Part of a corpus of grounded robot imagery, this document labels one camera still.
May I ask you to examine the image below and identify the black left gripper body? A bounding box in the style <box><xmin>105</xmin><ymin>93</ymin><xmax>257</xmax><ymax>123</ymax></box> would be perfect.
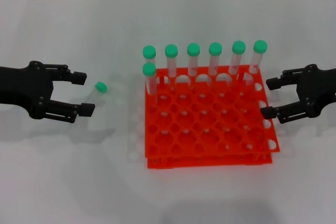
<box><xmin>0</xmin><ymin>61</ymin><xmax>55</xmax><ymax>120</ymax></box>

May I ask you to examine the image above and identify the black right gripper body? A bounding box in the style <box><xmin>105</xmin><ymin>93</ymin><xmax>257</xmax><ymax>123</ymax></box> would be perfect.
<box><xmin>296</xmin><ymin>63</ymin><xmax>336</xmax><ymax>119</ymax></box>

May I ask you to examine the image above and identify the clear tube green cap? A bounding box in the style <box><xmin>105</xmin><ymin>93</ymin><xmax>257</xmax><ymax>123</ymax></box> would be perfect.
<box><xmin>164</xmin><ymin>44</ymin><xmax>179</xmax><ymax>89</ymax></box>
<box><xmin>142</xmin><ymin>62</ymin><xmax>158</xmax><ymax>97</ymax></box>
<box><xmin>186</xmin><ymin>42</ymin><xmax>201</xmax><ymax>77</ymax></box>
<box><xmin>228</xmin><ymin>40</ymin><xmax>247</xmax><ymax>76</ymax></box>
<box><xmin>208</xmin><ymin>41</ymin><xmax>223</xmax><ymax>77</ymax></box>
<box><xmin>248</xmin><ymin>39</ymin><xmax>268</xmax><ymax>76</ymax></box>
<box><xmin>86</xmin><ymin>81</ymin><xmax>108</xmax><ymax>104</ymax></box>
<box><xmin>142</xmin><ymin>45</ymin><xmax>158</xmax><ymax>65</ymax></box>

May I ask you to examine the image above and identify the orange plastic test tube rack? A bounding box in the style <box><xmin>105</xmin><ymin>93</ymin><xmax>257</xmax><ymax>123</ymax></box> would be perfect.
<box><xmin>144</xmin><ymin>65</ymin><xmax>281</xmax><ymax>169</ymax></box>

